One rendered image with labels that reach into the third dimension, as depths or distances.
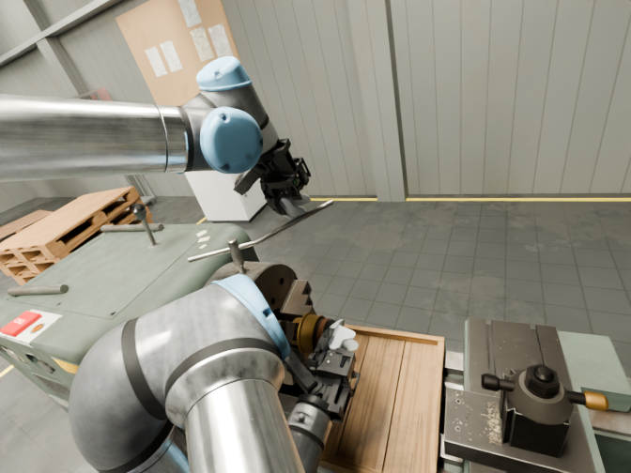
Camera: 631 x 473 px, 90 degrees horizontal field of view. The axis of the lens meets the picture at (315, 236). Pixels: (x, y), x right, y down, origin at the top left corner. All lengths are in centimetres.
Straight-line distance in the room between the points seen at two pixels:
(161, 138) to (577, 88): 308
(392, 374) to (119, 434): 65
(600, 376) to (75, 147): 95
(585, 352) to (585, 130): 257
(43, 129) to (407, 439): 79
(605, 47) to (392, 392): 283
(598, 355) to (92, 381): 92
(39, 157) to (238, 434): 29
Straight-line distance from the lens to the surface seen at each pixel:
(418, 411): 85
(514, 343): 87
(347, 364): 65
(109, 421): 40
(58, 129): 37
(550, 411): 59
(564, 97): 324
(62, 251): 334
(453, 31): 314
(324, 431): 62
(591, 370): 92
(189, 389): 33
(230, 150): 38
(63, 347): 82
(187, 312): 37
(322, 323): 72
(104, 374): 38
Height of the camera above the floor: 163
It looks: 31 degrees down
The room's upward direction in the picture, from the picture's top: 16 degrees counter-clockwise
